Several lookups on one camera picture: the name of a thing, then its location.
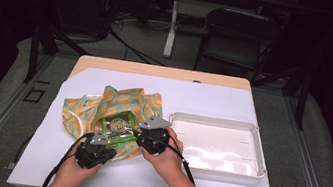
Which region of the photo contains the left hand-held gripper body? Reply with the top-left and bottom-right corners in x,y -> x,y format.
72,127 -> 121,174

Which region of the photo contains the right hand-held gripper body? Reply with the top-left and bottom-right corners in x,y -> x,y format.
133,113 -> 175,158

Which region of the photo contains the green snack packet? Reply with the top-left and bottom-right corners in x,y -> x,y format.
95,107 -> 142,152

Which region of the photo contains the lemon print fabric bag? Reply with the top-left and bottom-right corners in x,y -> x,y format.
55,76 -> 169,169

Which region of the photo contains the white plastic tray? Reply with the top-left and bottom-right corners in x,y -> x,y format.
161,108 -> 275,184

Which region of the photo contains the person's right hand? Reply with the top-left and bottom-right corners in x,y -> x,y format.
135,132 -> 193,187

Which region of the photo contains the person's left hand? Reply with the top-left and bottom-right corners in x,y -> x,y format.
53,151 -> 104,187

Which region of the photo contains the white table sheet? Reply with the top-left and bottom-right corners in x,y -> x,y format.
7,55 -> 293,187

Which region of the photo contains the white desk leg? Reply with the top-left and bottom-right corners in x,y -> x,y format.
162,0 -> 182,60

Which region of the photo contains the black metal stand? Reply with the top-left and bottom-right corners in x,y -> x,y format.
23,18 -> 95,93
245,58 -> 314,131

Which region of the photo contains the black folding chair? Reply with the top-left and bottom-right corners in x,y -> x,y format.
192,3 -> 286,86

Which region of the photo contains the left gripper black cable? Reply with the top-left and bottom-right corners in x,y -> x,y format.
40,126 -> 95,187

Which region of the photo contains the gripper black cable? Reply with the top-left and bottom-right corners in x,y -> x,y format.
40,126 -> 95,187
160,133 -> 204,186

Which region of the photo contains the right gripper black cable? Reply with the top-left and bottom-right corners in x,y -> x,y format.
160,133 -> 204,186

